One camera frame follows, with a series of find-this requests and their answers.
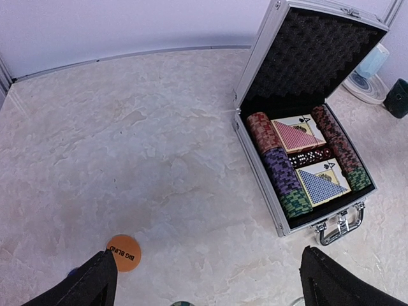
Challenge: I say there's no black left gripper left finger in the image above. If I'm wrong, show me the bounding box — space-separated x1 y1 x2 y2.
26 250 118 305

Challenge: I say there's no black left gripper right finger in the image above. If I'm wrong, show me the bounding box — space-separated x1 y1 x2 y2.
300 246 406 306

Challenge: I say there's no blue playing card deck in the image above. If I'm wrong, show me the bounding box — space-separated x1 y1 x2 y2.
295 158 351 208

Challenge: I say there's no aluminium poker case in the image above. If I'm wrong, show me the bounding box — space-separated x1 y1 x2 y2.
234 1 388 245

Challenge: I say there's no green chip group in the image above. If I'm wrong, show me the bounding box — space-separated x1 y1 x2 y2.
346 167 372 191

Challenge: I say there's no red playing card deck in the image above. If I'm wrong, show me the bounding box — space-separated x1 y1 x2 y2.
271 114 326 154

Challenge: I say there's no green chip stack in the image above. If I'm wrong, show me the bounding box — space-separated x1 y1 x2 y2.
279 188 313 219

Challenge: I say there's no blue small blind button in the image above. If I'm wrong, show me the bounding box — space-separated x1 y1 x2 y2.
68 268 78 277

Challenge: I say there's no clear round plastic lid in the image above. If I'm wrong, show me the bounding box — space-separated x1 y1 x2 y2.
290 297 305 306

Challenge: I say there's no orange round button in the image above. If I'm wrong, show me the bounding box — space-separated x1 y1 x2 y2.
106 234 142 272

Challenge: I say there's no left poker chip row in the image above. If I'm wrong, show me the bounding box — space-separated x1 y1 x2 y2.
245 111 300 197

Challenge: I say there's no poker chip row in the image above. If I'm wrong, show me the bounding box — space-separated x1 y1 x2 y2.
311 105 363 173
245 111 300 197

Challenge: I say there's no red dice row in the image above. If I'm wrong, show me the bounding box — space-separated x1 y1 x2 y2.
288 148 333 169

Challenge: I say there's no right poker chip row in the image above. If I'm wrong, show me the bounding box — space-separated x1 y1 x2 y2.
311 105 363 173

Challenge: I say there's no dark green mug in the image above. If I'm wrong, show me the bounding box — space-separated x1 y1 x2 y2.
383 78 408 119

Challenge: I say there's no white swirl plate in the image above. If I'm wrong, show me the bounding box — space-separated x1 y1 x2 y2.
342 71 389 105

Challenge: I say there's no light blue ribbed cup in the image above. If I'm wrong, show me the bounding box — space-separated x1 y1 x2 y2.
356 43 390 78

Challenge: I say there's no left aluminium frame post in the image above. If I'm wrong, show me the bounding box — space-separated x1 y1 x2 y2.
0 57 13 99

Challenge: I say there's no aluminium frame post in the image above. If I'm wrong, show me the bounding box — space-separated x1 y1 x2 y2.
0 57 13 99
383 0 405 27

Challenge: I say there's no right aluminium frame post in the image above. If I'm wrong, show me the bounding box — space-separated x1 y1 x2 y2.
383 0 405 27

